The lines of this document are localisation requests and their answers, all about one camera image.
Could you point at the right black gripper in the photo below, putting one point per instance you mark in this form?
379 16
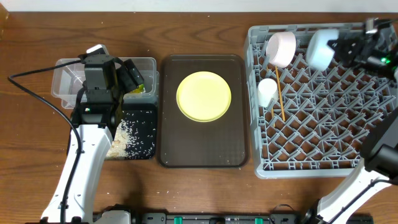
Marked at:
357 46

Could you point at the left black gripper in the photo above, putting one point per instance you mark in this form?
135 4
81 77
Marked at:
130 83

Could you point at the green orange snack wrapper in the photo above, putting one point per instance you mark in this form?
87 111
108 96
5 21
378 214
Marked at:
139 89

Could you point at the light blue bowl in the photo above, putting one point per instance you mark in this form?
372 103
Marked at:
319 55

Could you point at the white bowl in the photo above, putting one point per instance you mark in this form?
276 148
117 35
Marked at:
281 49

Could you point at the wooden chopstick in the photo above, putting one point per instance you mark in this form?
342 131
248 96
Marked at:
272 109
280 94

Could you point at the rice pile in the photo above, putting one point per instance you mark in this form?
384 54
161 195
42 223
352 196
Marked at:
135 136

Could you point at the yellow plate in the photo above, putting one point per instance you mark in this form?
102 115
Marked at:
203 96

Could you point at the cream white cup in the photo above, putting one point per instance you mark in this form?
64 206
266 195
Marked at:
267 90

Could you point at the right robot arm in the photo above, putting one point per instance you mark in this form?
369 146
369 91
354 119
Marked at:
377 168

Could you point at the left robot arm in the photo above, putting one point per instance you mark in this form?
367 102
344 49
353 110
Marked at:
73 200

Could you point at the grey plastic dishwasher rack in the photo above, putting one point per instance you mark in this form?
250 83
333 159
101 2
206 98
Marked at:
327 114

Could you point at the black plastic tray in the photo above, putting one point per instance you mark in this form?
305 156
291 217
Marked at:
105 116

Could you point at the clear plastic bin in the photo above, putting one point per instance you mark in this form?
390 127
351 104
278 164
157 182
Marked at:
69 79

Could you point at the dark brown serving tray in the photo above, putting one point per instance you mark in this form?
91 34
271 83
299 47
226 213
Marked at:
185 143

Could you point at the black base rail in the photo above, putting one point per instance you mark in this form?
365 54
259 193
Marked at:
162 218

